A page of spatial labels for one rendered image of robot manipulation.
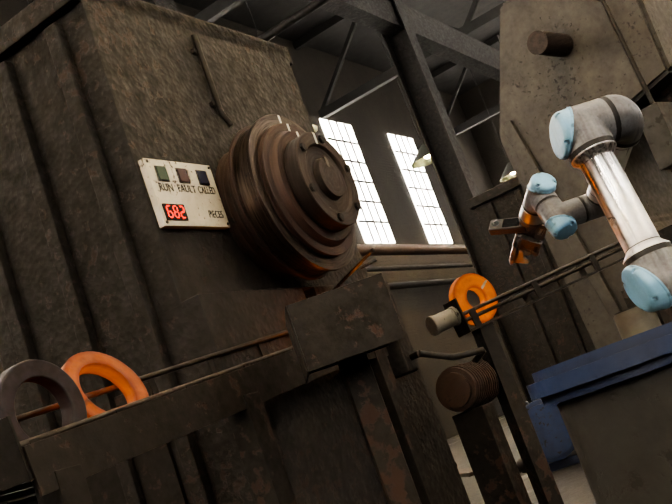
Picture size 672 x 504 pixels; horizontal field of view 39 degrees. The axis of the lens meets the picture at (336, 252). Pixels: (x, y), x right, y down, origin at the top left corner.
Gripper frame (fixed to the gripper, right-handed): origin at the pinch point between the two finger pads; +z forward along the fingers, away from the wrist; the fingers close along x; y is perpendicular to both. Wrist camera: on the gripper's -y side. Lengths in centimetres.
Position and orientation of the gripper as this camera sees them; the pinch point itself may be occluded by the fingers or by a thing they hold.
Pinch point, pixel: (510, 260)
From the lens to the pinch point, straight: 300.2
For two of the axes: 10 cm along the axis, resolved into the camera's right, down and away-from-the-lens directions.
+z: -0.8, 6.7, 7.4
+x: 3.1, -6.9, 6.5
